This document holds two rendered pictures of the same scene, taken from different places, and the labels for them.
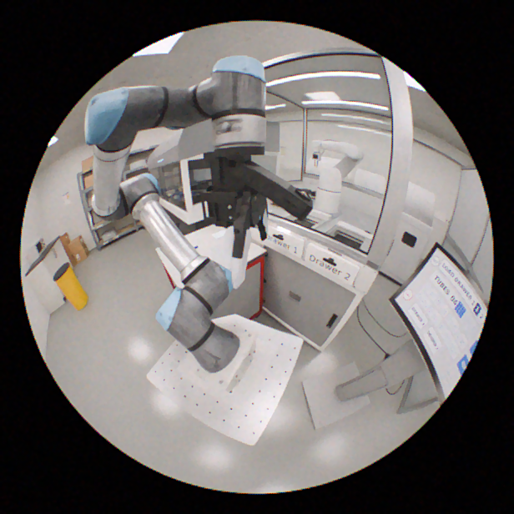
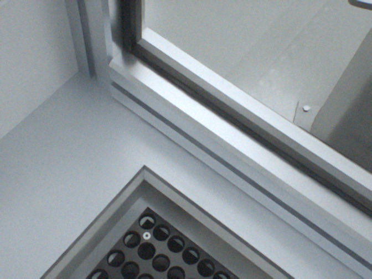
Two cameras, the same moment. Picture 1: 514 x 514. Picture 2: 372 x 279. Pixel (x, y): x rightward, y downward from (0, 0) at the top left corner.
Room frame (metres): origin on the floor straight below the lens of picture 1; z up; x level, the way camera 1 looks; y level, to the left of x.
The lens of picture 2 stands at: (0.72, -0.51, 1.28)
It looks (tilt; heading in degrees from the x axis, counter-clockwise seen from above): 62 degrees down; 164
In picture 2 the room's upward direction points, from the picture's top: 9 degrees clockwise
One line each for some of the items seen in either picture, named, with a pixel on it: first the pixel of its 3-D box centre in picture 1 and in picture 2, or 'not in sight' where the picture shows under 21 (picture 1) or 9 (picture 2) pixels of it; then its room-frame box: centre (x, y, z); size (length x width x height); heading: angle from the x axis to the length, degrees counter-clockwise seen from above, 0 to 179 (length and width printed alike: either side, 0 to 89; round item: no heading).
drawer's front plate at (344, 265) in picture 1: (330, 264); not in sight; (0.58, -0.36, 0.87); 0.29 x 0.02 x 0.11; 44
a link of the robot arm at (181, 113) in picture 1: (183, 107); not in sight; (0.27, 0.12, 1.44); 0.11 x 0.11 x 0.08; 62
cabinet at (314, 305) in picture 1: (313, 269); not in sight; (1.11, -0.52, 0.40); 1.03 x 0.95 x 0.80; 44
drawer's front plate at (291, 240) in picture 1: (281, 239); not in sight; (0.80, -0.14, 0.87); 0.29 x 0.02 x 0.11; 44
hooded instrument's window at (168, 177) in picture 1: (199, 174); not in sight; (2.27, 0.81, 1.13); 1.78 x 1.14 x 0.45; 44
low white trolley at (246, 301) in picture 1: (213, 288); not in sight; (0.89, 0.36, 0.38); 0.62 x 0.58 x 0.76; 44
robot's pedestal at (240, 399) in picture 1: (237, 380); not in sight; (0.17, 0.11, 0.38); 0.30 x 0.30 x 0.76; 65
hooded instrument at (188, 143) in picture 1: (201, 189); not in sight; (2.29, 0.81, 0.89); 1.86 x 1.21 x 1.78; 44
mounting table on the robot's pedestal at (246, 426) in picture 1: (225, 370); not in sight; (0.15, 0.12, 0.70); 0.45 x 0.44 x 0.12; 155
